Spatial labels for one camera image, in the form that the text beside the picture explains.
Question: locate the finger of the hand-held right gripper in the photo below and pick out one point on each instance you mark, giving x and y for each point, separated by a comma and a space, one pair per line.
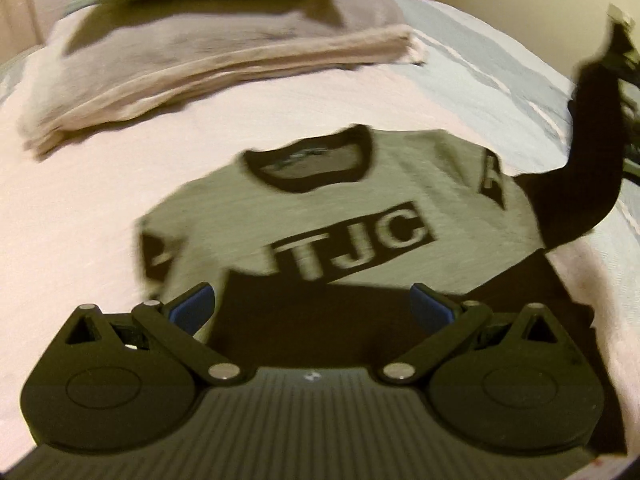
620, 35

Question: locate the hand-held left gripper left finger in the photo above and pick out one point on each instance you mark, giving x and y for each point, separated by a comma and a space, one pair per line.
192, 306

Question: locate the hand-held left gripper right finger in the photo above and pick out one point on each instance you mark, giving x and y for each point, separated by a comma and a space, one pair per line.
430, 306

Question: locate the grey black sweatshirt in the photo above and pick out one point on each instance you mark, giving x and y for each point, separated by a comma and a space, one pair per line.
350, 185

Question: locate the folded beige blanket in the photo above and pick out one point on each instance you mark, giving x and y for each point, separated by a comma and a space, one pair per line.
200, 60

